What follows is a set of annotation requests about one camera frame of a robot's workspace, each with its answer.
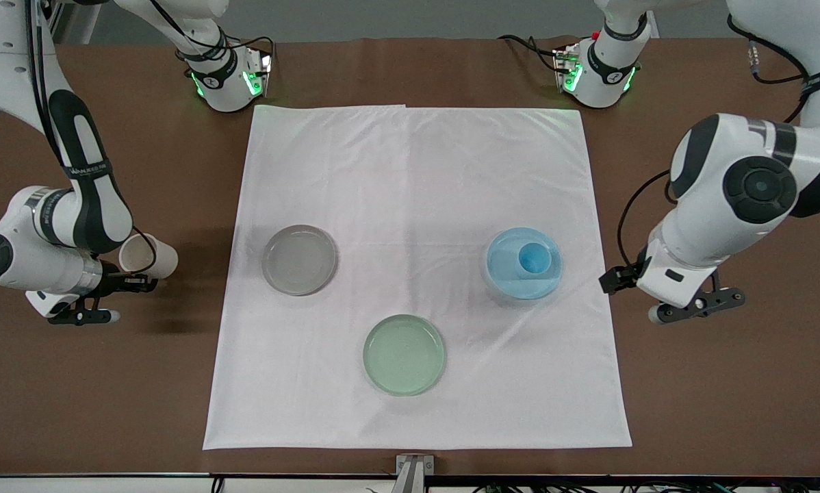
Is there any white mug black handle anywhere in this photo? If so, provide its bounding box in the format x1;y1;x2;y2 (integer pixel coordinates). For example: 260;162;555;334
118;233;179;283

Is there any blue plastic cup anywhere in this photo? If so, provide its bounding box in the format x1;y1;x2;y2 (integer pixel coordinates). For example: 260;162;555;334
515;240;554;278

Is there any blue round plate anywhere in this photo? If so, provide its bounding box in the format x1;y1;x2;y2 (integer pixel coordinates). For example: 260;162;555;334
485;227;563;301

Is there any gray round plate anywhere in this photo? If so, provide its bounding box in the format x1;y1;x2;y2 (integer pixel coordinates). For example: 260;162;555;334
261;225;338;296

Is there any green round plate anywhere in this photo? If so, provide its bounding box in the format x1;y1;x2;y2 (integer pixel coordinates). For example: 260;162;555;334
363;314;447;396

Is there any white square cloth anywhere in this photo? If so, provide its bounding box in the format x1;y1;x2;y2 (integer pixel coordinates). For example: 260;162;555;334
203;104;633;451

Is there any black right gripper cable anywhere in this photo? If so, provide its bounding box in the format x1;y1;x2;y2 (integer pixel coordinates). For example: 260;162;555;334
127;226;158;275

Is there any black table edge rail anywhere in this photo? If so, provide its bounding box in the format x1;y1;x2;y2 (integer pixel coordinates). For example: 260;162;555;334
0;471;820;493

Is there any black cable silver connector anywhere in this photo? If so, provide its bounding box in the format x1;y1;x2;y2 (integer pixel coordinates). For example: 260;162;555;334
726;14;812;87

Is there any black left arm base cable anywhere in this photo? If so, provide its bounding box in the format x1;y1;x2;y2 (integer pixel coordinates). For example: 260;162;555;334
498;34;563;73

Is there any black arm base cable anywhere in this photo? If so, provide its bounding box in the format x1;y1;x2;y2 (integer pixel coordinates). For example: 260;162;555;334
170;0;276;76
498;34;563;73

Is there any black right arm base cable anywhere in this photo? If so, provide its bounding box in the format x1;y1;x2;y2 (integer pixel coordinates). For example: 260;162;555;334
170;0;276;76

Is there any grey metal table bracket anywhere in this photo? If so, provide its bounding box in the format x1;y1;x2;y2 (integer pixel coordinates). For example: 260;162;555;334
389;453;436;493

